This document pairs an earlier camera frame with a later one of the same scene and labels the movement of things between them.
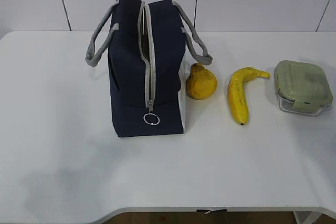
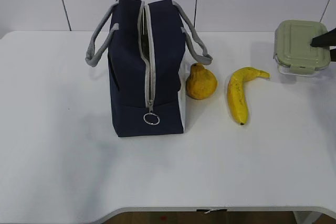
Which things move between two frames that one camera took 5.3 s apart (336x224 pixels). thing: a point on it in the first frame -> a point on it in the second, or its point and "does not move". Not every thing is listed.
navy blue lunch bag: (147, 67) does not move
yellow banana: (237, 91) does not move
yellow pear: (202, 83) does not move
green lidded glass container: (302, 88) -> (293, 52)
